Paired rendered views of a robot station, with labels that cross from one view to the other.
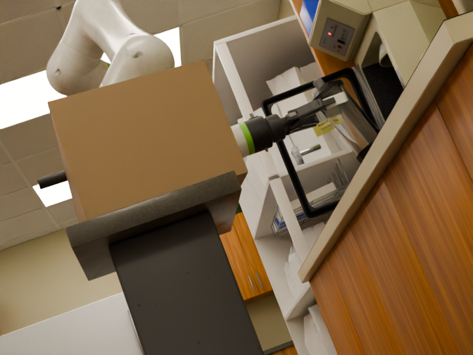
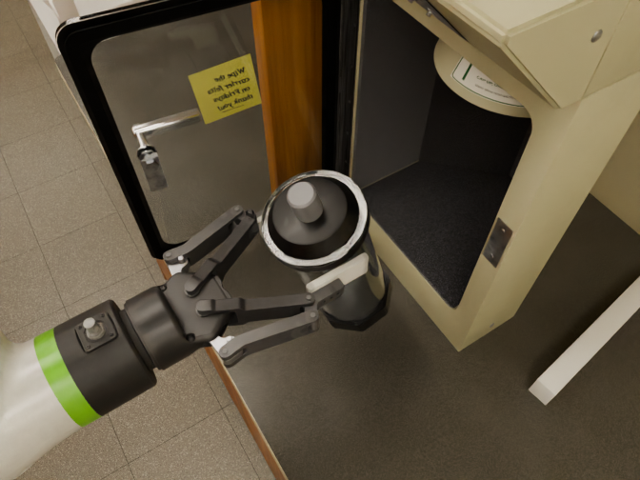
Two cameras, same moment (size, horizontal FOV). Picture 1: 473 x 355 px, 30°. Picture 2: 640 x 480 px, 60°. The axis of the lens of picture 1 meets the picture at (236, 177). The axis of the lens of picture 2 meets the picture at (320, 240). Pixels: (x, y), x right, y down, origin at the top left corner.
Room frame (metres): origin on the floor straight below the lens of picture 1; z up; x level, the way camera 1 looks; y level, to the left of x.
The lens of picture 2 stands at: (2.05, -0.19, 1.70)
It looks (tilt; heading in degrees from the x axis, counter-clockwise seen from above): 55 degrees down; 336
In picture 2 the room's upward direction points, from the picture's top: straight up
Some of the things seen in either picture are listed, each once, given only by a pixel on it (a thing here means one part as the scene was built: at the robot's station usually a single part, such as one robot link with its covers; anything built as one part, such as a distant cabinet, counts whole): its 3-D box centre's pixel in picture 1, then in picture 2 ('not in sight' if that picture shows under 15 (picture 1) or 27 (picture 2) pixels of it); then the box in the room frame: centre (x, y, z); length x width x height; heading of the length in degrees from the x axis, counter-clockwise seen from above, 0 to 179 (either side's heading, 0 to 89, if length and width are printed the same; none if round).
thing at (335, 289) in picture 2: (326, 101); (325, 304); (2.28, -0.30, 1.22); 0.05 x 0.03 x 0.01; 98
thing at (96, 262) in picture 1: (156, 229); not in sight; (1.68, 0.18, 0.92); 0.32 x 0.32 x 0.04; 10
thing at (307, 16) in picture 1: (321, 15); not in sight; (2.51, -0.42, 1.56); 0.10 x 0.10 x 0.09; 8
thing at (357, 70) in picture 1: (379, 122); (344, 102); (2.57, -0.46, 1.19); 0.03 x 0.02 x 0.39; 8
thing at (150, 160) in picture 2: (297, 156); (153, 171); (2.56, -0.19, 1.18); 0.02 x 0.02 x 0.06; 0
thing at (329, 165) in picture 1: (329, 141); (230, 134); (2.58, -0.30, 1.19); 0.30 x 0.01 x 0.40; 90
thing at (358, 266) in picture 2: (334, 101); (337, 278); (2.31, -0.33, 1.22); 0.07 x 0.01 x 0.03; 98
